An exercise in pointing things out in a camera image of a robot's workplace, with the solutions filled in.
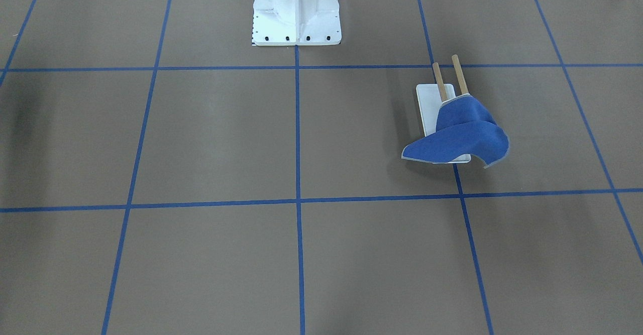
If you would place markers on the blue microfiber towel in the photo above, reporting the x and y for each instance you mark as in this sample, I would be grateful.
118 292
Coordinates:
464 126

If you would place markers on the white towel rack base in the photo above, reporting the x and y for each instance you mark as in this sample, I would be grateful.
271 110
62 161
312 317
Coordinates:
429 103

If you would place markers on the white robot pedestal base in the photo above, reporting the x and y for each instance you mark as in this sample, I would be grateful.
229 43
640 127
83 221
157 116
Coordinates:
296 22

